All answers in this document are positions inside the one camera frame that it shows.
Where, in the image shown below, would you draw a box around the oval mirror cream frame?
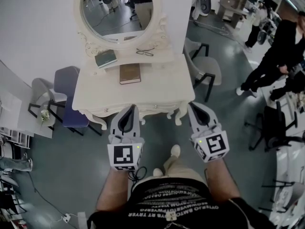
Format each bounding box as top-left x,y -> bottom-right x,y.
73,0 -> 172,57

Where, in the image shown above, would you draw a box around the white robot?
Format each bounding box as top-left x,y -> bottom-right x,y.
192,0 -> 214,20

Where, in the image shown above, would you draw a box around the person's white right shoe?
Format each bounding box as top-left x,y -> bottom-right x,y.
170,144 -> 181,157

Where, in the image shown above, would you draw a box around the brown book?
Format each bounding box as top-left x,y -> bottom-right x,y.
119,63 -> 142,85

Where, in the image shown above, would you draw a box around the blue chair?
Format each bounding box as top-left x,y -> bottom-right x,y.
53,66 -> 102,136

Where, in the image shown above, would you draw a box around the person's right forearm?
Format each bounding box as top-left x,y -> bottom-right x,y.
204,158 -> 241,200

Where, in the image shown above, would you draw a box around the black office chair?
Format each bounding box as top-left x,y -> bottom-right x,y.
245,105 -> 305,152

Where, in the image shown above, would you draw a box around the wooden cabinet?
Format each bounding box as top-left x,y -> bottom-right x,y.
218,0 -> 248,30

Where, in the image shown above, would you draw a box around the green book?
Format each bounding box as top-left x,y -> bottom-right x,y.
94,50 -> 118,69

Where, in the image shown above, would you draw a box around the black eyeglasses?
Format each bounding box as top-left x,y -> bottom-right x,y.
135,47 -> 155,57

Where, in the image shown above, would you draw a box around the person's black printed shirt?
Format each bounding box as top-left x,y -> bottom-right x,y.
87,177 -> 277,229

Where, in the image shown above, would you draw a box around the grey chair black legs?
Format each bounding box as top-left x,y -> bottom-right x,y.
183,37 -> 222,102
258,179 -> 305,212
28,78 -> 66,131

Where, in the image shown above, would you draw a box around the cream stool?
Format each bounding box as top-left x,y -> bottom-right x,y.
139,112 -> 173,125

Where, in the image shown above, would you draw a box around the black metal rack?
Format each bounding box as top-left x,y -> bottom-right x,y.
0,173 -> 27,229

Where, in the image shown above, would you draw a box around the small white box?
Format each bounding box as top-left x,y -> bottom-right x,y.
77,212 -> 87,229

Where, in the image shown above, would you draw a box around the white flower bouquet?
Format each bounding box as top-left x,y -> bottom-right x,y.
40,108 -> 51,128

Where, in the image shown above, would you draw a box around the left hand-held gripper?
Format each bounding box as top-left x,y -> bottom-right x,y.
107,104 -> 145,172

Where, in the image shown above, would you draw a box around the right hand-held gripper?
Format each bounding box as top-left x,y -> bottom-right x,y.
187,101 -> 230,163

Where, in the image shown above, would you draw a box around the white slotted rack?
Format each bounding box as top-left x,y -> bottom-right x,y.
0,127 -> 31,150

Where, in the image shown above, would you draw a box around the person's left forearm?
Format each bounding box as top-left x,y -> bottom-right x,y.
96,169 -> 133,212

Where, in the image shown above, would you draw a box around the person's beige trousers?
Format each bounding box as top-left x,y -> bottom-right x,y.
152,155 -> 205,186

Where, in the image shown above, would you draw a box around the black floor cable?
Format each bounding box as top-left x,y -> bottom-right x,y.
26,172 -> 72,224

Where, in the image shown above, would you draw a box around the white dressing table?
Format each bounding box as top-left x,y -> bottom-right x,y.
71,45 -> 196,130

